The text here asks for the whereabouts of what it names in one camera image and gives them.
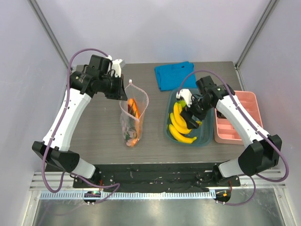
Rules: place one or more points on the teal plastic bin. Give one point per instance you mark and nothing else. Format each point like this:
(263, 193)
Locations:
(204, 133)

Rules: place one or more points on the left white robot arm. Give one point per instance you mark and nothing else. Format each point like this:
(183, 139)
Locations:
(103, 75)

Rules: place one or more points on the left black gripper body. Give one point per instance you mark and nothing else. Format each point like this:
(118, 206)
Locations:
(106, 87)

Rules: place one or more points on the green spring onion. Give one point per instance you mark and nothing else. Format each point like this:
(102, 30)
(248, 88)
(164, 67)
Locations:
(131, 124)

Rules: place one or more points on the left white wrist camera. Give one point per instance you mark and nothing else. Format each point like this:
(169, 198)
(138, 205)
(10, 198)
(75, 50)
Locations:
(115, 67)

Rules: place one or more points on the blue folded cloth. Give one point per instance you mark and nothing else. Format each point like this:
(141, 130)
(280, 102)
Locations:
(170, 76)

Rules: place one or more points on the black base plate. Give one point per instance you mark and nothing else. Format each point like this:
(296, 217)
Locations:
(161, 177)

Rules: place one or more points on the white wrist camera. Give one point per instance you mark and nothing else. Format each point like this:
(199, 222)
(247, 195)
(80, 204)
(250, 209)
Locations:
(186, 96)
(115, 67)

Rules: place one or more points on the pink compartment tray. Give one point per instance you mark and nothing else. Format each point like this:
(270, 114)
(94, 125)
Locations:
(224, 132)

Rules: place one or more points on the green pear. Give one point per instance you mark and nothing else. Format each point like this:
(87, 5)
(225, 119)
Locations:
(182, 103)

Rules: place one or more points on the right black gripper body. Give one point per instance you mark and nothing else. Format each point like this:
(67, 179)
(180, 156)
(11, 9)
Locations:
(190, 114)

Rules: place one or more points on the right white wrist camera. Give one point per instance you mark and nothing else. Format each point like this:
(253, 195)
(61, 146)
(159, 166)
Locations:
(186, 96)

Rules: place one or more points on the dark patterned tray item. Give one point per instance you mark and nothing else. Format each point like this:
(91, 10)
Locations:
(220, 115)

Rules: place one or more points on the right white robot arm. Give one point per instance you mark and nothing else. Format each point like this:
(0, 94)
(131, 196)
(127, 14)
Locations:
(261, 149)

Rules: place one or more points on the white slotted cable duct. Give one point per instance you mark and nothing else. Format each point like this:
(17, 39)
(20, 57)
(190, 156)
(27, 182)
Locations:
(93, 195)

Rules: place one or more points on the yellow banana bunch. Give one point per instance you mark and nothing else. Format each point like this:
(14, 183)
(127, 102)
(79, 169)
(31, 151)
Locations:
(178, 127)

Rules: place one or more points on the clear polka dot zip bag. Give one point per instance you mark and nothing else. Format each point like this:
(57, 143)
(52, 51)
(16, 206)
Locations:
(142, 100)

